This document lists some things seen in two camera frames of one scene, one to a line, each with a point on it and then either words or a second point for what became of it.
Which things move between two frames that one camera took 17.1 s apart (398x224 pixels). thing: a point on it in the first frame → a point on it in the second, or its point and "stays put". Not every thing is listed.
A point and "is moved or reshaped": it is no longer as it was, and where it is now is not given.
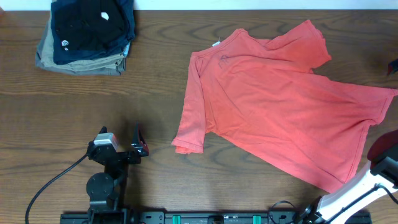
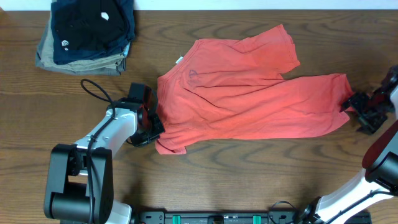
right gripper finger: [392, 67] → [359, 101]
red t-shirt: [262, 95] is moved or reshaped
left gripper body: [127, 158] → [153, 129]
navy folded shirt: [63, 55] stays put
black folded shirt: [89, 24] stays put
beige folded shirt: [46, 55] stays put
